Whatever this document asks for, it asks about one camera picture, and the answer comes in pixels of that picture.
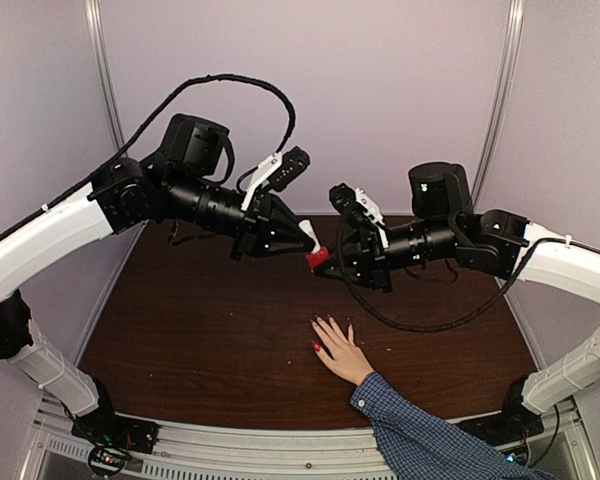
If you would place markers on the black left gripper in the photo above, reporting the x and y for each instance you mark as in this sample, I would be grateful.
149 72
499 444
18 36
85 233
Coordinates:
259 227

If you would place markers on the round green circuit board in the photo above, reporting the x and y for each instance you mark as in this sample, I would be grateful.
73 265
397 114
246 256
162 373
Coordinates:
107 461

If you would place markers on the left aluminium corner post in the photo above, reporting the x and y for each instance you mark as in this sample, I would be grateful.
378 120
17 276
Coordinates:
98 43

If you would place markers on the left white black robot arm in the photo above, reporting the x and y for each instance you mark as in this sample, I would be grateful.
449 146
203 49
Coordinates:
175 182

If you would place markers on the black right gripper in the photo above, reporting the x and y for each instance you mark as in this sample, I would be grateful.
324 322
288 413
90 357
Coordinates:
366 255

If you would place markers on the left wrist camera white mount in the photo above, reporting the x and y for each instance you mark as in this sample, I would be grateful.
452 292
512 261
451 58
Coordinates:
276 173

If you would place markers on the red nail polish bottle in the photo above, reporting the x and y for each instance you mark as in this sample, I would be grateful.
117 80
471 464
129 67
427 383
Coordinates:
317 258

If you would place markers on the aluminium corner post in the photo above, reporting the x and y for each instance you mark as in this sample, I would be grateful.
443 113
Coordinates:
507 69
98 43

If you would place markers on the pale hand with long nails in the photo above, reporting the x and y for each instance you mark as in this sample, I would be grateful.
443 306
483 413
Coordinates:
338 351

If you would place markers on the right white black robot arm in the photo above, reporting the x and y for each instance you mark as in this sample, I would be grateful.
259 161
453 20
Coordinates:
498 243

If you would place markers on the blue checked shirt forearm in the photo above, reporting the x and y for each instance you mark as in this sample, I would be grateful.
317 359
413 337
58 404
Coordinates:
418 445

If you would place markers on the white nail polish cap brush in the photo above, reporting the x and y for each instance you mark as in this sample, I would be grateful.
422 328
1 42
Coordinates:
310 235

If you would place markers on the right aluminium corner post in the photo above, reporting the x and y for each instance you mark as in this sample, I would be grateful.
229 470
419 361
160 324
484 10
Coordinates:
507 69

